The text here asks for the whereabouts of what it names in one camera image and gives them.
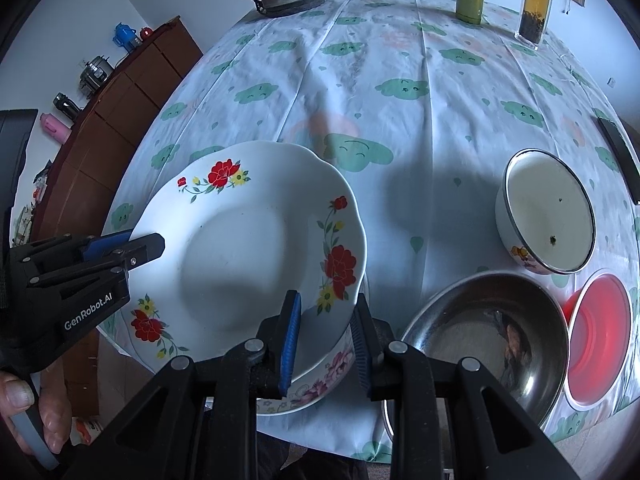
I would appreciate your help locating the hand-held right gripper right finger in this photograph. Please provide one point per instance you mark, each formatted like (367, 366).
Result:
(361, 355)

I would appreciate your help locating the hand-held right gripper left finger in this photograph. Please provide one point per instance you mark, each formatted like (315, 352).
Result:
(291, 345)

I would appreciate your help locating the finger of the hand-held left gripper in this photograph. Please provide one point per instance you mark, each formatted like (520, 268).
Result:
(107, 246)
(145, 250)

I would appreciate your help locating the white bowl pink flowers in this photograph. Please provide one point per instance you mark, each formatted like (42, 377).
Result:
(325, 377)

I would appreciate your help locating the red floral white plate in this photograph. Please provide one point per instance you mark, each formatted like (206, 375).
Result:
(240, 260)

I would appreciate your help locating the stainless steel bowl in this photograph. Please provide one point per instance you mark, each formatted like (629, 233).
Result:
(475, 325)

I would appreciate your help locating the white enamel bowl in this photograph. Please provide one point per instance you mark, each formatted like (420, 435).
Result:
(545, 210)

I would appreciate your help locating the red plastic bowl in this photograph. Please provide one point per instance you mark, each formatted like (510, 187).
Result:
(600, 335)

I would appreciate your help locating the person's left hand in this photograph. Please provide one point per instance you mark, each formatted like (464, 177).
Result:
(55, 415)

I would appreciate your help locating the small colourful packets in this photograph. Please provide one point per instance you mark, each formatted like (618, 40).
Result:
(37, 185)

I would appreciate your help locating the brown wooden sideboard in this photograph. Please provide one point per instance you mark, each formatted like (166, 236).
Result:
(100, 135)

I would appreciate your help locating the pink thermos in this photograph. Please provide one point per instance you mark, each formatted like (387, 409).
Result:
(56, 127)

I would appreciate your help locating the black thermos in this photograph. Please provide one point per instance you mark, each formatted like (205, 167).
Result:
(67, 105)

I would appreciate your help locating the steel cooking pot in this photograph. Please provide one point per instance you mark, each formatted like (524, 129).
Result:
(95, 76)

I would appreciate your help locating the cloud print tablecloth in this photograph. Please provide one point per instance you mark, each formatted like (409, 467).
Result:
(400, 160)

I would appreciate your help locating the blue kettle jug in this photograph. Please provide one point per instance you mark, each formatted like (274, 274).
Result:
(125, 36)

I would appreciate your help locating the small red object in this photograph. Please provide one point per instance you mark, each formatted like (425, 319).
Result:
(146, 33)

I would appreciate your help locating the black smartphone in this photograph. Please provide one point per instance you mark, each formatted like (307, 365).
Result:
(622, 152)

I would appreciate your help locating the glass tea bottle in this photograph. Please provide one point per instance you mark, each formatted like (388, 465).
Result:
(532, 10)

